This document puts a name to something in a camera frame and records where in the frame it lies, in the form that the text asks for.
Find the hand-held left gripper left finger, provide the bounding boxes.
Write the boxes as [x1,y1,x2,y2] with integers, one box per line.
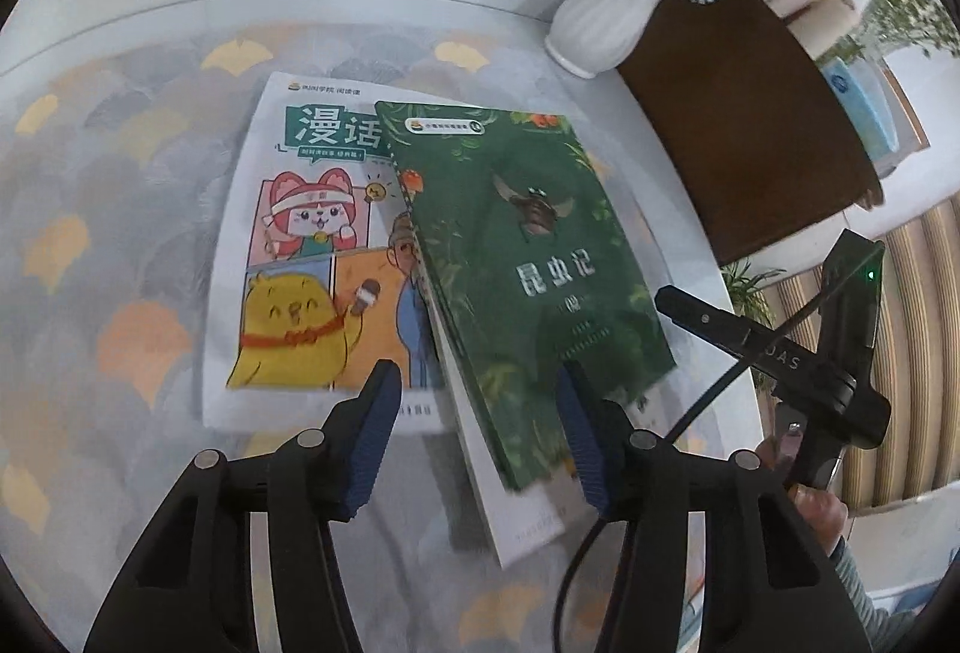
[82,359,404,653]

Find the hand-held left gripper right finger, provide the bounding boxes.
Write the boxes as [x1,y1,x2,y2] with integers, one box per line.
[555,364,875,653]

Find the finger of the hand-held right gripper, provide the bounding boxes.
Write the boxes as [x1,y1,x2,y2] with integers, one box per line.
[654,284,758,354]

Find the dark green beetle cover book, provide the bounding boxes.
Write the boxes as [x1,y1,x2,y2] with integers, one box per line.
[373,100,677,493]

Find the person's right forearm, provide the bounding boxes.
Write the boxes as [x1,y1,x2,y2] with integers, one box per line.
[825,537,923,653]

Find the person's right hand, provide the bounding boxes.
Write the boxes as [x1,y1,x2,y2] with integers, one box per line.
[754,428,852,560]

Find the small green plant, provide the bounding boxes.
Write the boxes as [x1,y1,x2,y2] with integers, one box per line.
[720,259,785,324]

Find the striped beige bedding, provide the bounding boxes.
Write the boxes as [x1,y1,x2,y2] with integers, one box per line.
[757,199,960,496]

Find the white book with yellow print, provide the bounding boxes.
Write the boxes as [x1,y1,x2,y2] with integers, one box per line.
[431,323,646,568]

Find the blue tissue pack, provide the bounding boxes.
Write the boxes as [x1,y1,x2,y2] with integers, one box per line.
[817,56,901,155]

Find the brown wooden cabinet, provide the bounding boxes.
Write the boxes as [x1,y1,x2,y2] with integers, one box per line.
[615,0,886,268]

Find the cartoon chick cover book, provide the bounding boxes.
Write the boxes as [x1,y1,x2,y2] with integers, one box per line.
[201,71,451,436]

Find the white ribbed vase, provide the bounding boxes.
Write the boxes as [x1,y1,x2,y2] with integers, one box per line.
[544,0,691,80]

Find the grey leaf-patterned tablecloth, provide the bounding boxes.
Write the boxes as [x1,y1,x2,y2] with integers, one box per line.
[0,0,758,653]

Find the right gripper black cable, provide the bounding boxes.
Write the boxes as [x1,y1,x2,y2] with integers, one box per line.
[559,289,837,653]

